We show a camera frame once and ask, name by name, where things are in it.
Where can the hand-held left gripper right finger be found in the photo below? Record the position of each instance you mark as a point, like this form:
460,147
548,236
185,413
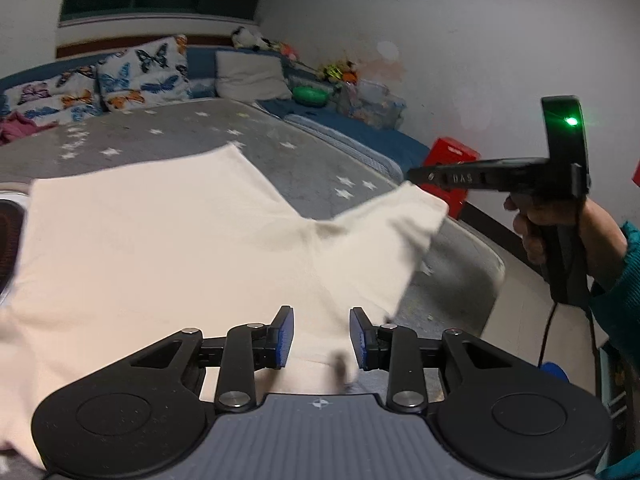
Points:
358,341

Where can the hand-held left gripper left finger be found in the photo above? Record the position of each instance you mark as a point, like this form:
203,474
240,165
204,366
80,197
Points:
284,336

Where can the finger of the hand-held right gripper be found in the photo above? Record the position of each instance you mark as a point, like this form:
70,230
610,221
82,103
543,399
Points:
425,176

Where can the cream garment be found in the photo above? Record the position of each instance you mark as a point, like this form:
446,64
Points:
150,260

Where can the person's right forearm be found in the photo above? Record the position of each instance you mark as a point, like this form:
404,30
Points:
622,300

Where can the person's right hand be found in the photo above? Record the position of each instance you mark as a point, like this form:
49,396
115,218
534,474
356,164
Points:
532,237

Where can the red box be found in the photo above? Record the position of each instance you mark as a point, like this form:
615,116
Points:
452,152

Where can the clear plastic box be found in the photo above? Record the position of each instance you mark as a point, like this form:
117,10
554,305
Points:
372,102

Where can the blue patterned sofa cover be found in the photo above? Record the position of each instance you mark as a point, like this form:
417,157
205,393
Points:
340,140

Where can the grey star-patterned table mat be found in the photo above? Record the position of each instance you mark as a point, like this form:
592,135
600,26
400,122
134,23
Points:
300,160

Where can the yellow and black plush toy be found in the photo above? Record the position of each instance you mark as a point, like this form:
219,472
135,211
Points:
337,71

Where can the green bowl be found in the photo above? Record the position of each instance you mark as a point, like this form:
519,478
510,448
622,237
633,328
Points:
311,95

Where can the orange plush toy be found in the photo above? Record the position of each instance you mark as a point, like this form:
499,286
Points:
286,50

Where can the blue round object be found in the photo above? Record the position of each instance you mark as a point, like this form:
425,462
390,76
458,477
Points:
556,372

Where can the grey cushion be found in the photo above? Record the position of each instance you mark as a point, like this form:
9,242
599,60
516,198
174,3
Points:
250,75

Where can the black and white plush toy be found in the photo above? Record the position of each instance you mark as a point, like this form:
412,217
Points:
246,37

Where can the blue sofa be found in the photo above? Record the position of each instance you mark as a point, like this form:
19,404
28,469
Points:
202,67

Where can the built-in induction cooker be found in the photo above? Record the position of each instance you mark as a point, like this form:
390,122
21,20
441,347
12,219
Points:
10,245

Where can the large butterfly print pillow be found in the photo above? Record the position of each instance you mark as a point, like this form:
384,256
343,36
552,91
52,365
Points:
145,75

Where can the small butterfly print pillow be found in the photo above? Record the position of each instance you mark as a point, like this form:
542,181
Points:
50,95

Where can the pink cloth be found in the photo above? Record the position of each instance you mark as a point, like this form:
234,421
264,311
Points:
20,127

